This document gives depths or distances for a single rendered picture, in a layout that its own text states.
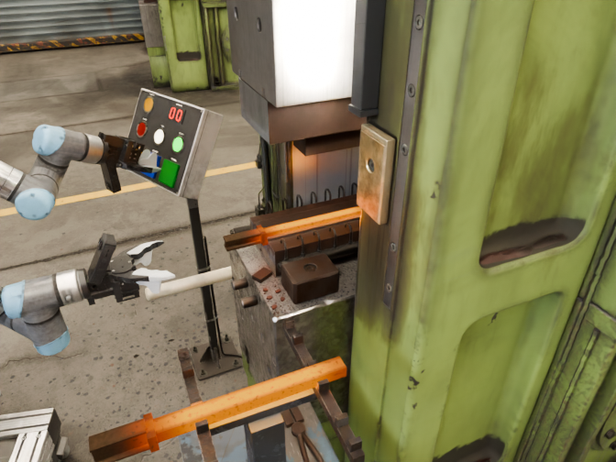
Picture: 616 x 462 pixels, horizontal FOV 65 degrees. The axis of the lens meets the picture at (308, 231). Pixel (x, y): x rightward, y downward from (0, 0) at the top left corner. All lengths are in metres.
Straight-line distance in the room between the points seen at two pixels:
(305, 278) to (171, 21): 5.01
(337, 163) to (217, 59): 4.59
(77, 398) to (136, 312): 0.53
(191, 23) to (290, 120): 4.96
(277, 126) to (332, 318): 0.47
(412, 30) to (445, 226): 0.31
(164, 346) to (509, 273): 1.76
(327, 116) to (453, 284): 0.45
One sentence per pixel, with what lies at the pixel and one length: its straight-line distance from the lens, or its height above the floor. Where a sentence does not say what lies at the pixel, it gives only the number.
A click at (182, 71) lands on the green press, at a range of 6.00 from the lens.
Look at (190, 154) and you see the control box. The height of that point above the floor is 1.08.
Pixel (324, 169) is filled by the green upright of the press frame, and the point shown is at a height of 1.05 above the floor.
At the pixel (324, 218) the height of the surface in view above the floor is 1.01.
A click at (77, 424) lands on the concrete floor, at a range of 2.24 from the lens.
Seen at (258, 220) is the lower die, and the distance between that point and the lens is 1.33.
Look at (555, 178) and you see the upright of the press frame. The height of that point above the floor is 1.26.
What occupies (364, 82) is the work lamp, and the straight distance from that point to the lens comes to 0.86.
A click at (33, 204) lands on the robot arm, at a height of 1.13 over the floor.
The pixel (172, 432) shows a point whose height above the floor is 1.00.
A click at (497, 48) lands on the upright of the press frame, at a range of 0.74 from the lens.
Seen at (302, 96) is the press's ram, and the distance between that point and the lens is 0.98.
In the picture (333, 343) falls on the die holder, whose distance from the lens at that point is 1.24.
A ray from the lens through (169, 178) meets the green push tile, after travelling 1.57.
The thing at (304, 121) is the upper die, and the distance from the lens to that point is 1.06.
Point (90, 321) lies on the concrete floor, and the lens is 2.67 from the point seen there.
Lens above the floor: 1.67
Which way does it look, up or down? 33 degrees down
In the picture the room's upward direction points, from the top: straight up
